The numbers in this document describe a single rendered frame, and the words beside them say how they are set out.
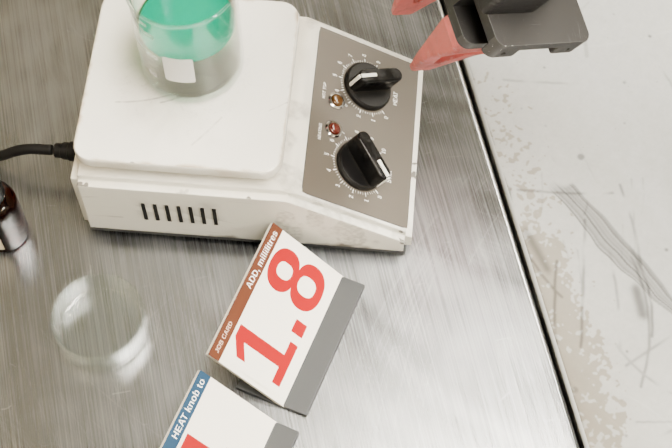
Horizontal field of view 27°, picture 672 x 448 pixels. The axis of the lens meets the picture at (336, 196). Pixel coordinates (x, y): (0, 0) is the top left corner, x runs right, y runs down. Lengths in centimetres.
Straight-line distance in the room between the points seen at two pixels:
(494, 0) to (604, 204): 23
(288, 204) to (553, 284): 17
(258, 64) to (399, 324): 18
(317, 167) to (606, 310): 19
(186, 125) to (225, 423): 17
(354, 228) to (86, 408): 19
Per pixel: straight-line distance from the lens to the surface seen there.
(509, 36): 71
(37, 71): 95
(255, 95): 81
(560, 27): 74
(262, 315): 81
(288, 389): 82
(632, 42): 96
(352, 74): 86
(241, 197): 81
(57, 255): 88
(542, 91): 93
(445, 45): 74
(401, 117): 87
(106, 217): 85
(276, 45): 83
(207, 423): 79
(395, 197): 84
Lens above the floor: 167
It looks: 62 degrees down
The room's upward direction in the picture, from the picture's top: straight up
